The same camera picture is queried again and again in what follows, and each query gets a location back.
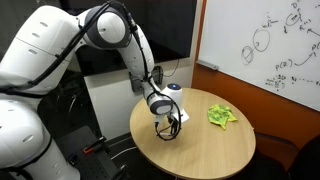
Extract black clamp with orange handle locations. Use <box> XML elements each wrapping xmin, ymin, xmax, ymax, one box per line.
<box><xmin>83</xmin><ymin>135</ymin><xmax>108</xmax><ymax>155</ymax></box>

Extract white whiteboard with writing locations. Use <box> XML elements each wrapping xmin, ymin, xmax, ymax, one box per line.
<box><xmin>195</xmin><ymin>0</ymin><xmax>320</xmax><ymax>113</ymax></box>

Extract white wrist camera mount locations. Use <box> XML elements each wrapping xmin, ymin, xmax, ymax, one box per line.
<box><xmin>173</xmin><ymin>111</ymin><xmax>190</xmax><ymax>125</ymax></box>

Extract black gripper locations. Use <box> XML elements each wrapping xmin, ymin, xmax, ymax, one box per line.
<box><xmin>167</xmin><ymin>114</ymin><xmax>180</xmax><ymax>136</ymax></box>

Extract black wire wall basket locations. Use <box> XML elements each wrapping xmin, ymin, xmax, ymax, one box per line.
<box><xmin>129</xmin><ymin>65</ymin><xmax>164</xmax><ymax>93</ymax></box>

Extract black monitor wall cable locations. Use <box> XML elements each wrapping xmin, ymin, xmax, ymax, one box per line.
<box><xmin>162</xmin><ymin>59</ymin><xmax>180</xmax><ymax>78</ymax></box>

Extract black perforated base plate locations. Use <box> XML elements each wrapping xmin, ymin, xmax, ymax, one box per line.
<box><xmin>54</xmin><ymin>125</ymin><xmax>129</xmax><ymax>180</ymax></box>

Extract yellow-green crumpled cloth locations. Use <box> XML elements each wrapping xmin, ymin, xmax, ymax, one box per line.
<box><xmin>207</xmin><ymin>104</ymin><xmax>239</xmax><ymax>130</ymax></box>

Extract dark office chair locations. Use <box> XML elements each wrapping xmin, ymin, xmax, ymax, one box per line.
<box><xmin>254</xmin><ymin>133</ymin><xmax>320</xmax><ymax>180</ymax></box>

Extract black wall monitor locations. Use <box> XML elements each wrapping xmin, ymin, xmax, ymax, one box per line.
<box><xmin>59</xmin><ymin>0</ymin><xmax>198</xmax><ymax>78</ymax></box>

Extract white floor cable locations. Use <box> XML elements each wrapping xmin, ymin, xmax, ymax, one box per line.
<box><xmin>109</xmin><ymin>145</ymin><xmax>138</xmax><ymax>160</ymax></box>

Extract round wooden table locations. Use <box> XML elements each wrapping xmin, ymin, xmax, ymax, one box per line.
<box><xmin>129</xmin><ymin>87</ymin><xmax>257</xmax><ymax>180</ymax></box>

